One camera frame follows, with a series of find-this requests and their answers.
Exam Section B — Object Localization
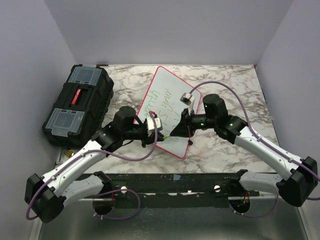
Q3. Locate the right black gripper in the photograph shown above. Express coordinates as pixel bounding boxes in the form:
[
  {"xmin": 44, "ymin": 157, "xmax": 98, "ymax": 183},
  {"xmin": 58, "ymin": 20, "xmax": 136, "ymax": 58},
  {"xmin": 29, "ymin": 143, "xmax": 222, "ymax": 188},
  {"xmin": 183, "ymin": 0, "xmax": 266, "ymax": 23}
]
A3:
[{"xmin": 170, "ymin": 107, "xmax": 217, "ymax": 138}]

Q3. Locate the pink-framed whiteboard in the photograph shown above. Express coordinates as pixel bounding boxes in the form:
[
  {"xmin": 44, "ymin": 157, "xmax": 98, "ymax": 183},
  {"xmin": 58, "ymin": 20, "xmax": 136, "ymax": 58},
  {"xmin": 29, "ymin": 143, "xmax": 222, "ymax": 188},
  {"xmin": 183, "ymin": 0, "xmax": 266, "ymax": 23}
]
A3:
[{"xmin": 137, "ymin": 65, "xmax": 200, "ymax": 159}]

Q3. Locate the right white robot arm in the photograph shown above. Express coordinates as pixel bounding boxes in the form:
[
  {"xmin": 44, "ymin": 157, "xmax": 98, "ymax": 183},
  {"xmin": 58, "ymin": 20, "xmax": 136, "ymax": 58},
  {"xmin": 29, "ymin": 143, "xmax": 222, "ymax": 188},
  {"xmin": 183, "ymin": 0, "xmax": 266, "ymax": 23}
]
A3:
[{"xmin": 170, "ymin": 92, "xmax": 318, "ymax": 207}]

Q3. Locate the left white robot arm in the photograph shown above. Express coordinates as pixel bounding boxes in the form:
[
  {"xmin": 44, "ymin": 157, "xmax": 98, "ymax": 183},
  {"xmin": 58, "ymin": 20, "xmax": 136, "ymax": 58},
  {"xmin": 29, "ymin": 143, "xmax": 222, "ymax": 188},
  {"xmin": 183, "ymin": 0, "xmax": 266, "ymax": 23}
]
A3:
[{"xmin": 24, "ymin": 106, "xmax": 164, "ymax": 223}]

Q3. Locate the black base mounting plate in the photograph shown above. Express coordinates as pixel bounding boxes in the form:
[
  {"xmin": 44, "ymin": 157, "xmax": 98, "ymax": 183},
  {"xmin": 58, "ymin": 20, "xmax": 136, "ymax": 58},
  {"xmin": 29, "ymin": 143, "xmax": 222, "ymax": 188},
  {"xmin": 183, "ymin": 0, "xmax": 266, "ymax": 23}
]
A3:
[{"xmin": 93, "ymin": 171, "xmax": 262, "ymax": 209}]

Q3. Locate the black plastic toolbox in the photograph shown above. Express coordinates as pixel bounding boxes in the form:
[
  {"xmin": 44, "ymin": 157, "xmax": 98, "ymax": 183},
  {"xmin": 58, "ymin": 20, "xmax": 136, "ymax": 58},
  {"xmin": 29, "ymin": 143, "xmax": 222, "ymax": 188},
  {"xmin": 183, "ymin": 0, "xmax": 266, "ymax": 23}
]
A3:
[{"xmin": 42, "ymin": 64, "xmax": 114, "ymax": 149}]

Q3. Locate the yellow connector block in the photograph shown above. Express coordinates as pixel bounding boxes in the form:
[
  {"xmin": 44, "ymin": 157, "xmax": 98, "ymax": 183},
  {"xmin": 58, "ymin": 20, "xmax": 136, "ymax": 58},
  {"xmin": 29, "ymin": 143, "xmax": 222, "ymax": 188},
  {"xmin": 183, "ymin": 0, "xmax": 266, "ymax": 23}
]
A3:
[{"xmin": 64, "ymin": 149, "xmax": 75, "ymax": 158}]

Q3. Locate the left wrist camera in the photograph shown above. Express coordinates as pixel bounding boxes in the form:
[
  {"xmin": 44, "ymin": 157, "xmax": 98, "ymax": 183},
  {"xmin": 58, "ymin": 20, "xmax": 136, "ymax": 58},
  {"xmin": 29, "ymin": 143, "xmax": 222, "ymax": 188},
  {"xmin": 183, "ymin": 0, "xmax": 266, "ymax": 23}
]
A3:
[{"xmin": 146, "ymin": 112, "xmax": 163, "ymax": 136}]

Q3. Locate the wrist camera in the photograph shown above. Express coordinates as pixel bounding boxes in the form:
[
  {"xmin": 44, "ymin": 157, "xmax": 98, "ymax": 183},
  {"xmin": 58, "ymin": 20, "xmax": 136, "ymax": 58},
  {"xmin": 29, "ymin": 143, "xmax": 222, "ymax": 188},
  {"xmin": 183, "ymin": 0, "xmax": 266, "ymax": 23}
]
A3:
[
  {"xmin": 146, "ymin": 112, "xmax": 163, "ymax": 136},
  {"xmin": 180, "ymin": 92, "xmax": 195, "ymax": 115}
]

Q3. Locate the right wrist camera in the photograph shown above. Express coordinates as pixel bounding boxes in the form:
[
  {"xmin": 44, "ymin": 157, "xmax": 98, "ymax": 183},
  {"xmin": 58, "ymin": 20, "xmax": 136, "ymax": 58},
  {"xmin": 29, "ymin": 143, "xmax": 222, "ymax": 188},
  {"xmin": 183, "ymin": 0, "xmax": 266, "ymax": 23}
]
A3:
[{"xmin": 180, "ymin": 92, "xmax": 195, "ymax": 115}]

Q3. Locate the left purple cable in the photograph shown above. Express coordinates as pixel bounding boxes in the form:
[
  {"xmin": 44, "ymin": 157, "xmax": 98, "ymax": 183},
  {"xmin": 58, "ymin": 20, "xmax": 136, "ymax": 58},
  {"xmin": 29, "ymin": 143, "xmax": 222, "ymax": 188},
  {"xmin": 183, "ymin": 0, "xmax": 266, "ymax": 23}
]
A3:
[{"xmin": 26, "ymin": 111, "xmax": 160, "ymax": 221}]

